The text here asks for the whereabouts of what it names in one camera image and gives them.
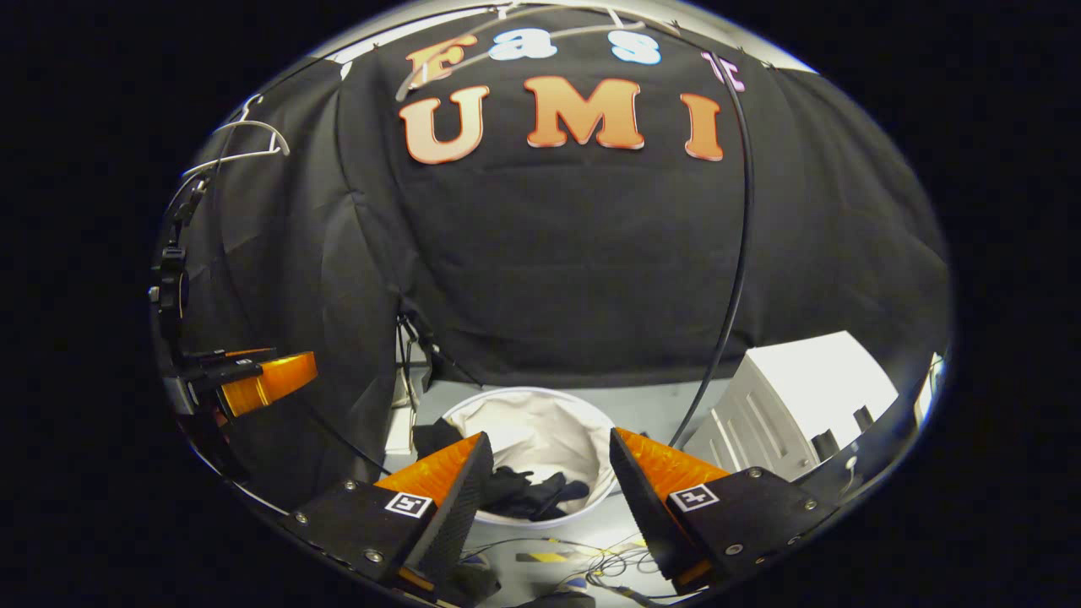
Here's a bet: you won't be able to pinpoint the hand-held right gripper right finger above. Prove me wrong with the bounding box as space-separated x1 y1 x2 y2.
608 426 843 593

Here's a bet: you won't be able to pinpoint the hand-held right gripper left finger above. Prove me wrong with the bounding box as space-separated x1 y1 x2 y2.
281 432 496 596

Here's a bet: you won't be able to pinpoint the black jacket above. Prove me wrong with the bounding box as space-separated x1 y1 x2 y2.
412 418 592 523

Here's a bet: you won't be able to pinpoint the white laundry hamper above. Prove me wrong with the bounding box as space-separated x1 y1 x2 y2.
439 386 619 530

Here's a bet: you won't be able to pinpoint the white jacket hanger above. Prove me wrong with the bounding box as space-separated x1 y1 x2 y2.
394 2 681 104

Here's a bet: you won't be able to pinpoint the white narrow panel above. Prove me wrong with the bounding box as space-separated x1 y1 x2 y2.
383 361 416 458

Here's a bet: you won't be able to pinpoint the white plastic cabinet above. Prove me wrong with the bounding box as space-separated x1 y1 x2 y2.
682 330 901 484

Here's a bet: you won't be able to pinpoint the black backdrop cloth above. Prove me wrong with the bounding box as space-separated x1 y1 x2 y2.
156 8 953 508

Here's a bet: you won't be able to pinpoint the tangle of floor cables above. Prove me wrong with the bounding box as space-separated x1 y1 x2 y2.
464 532 672 602

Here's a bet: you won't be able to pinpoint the white wire hanger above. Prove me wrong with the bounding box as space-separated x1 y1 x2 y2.
182 95 291 180

